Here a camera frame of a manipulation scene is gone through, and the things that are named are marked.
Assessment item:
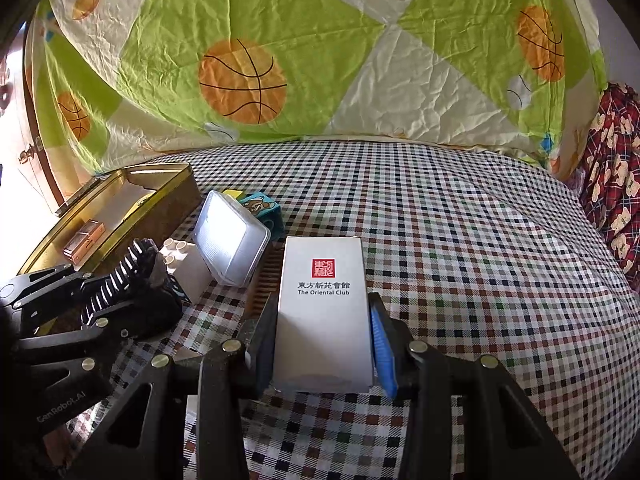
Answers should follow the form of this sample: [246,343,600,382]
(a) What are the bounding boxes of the white rectangular cardboard box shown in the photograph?
[272,235,376,395]

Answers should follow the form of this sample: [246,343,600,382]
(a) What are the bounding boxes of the teal bear print block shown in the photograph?
[237,195,283,238]

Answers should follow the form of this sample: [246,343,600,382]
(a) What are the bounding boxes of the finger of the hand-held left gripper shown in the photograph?
[0,266,101,333]
[15,317,132,376]

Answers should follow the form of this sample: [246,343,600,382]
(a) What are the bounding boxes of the red bear print cloth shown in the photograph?
[575,82,640,291]

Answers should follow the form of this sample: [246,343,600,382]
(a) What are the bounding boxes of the gold tin box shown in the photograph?
[17,162,203,281]

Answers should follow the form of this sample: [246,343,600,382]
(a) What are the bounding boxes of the wooden door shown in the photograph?
[0,25,66,216]

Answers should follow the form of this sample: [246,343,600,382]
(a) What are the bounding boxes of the black toothed hair clip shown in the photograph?
[80,237,183,338]

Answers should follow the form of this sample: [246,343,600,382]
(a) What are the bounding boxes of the green basketball print sheet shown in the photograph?
[25,0,608,181]

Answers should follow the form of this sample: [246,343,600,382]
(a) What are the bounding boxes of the clear plastic container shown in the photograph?
[192,190,272,288]

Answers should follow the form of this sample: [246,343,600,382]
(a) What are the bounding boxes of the checkered tablecloth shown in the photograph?
[30,140,640,480]

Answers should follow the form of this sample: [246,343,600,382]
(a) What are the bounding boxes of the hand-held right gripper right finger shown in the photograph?
[367,290,583,480]

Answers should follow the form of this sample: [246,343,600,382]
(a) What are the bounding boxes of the white toy building block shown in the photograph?
[159,237,213,306]

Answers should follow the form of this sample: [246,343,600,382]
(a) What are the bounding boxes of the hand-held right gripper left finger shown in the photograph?
[65,290,281,480]

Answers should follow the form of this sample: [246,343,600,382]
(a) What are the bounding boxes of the small clear brown box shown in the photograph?
[62,220,107,264]

